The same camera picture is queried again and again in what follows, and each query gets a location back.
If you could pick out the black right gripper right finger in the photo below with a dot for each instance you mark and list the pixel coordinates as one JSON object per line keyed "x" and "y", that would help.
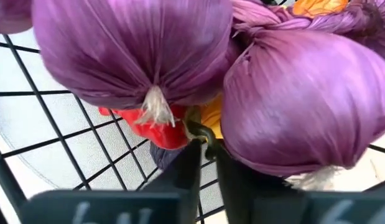
{"x": 273, "y": 208}

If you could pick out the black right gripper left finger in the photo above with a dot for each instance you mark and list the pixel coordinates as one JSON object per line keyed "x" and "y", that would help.
{"x": 117, "y": 207}

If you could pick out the dark purple long eggplant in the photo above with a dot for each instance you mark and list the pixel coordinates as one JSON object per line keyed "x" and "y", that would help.
{"x": 164, "y": 155}

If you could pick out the bright red chili pepper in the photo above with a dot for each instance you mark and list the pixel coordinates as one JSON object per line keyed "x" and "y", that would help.
{"x": 161, "y": 133}

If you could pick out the yellow orange mango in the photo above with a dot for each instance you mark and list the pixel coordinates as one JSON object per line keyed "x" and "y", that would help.
{"x": 212, "y": 118}

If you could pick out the orange carrot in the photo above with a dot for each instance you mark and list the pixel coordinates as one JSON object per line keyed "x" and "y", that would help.
{"x": 319, "y": 7}

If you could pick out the round grey mat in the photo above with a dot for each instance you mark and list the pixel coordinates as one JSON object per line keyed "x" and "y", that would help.
{"x": 33, "y": 115}

